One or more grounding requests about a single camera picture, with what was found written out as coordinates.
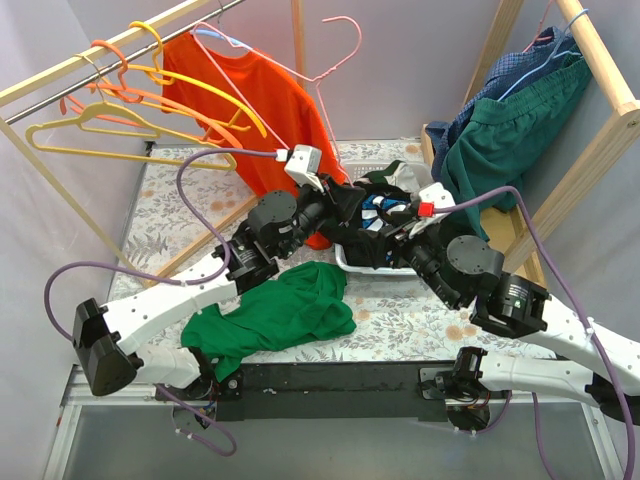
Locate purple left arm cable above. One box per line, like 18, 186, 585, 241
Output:
43, 147, 281, 343

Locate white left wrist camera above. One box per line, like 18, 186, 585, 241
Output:
276, 145, 324, 192

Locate black t shirt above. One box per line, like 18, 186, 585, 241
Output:
320, 182, 414, 269

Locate wooden clothes rack right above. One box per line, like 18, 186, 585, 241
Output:
419, 0, 640, 291

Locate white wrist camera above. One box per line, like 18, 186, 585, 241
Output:
276, 145, 324, 192
409, 182, 455, 238

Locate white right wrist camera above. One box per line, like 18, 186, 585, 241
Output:
409, 182, 455, 238

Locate pink wire hanger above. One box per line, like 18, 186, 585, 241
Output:
522, 0, 554, 53

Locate green and white t shirt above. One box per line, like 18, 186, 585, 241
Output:
355, 160, 433, 193

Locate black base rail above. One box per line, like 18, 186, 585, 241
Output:
155, 360, 506, 425

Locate wooden clothes rack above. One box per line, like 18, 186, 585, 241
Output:
1, 1, 306, 267
419, 0, 640, 291

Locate wooden clothes rack left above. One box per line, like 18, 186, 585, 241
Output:
1, 1, 306, 267

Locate metal hanging rod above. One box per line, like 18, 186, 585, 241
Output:
4, 0, 246, 125

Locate floral table cloth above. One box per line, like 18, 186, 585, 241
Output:
108, 139, 555, 363

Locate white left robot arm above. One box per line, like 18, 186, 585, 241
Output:
72, 175, 365, 400

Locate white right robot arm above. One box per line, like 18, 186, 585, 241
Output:
363, 209, 639, 424

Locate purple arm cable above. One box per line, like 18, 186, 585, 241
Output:
43, 147, 281, 343
429, 186, 637, 480

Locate dark yellow plastic hanger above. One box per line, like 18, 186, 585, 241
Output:
129, 21, 267, 138

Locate blue checkered shorts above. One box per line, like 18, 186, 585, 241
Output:
424, 27, 581, 181

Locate light blue wire hanger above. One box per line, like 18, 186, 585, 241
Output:
498, 8, 589, 101

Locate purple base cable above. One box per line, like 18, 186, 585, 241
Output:
154, 384, 238, 458

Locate white plastic basket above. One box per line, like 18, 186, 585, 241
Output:
335, 160, 431, 277

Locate orange plastic hanger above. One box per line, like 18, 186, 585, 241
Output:
86, 39, 243, 149

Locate orange t shirt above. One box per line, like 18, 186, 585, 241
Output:
160, 32, 349, 251

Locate teal green shorts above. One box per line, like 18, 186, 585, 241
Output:
437, 45, 596, 243

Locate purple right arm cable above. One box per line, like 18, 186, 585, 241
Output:
429, 186, 637, 480

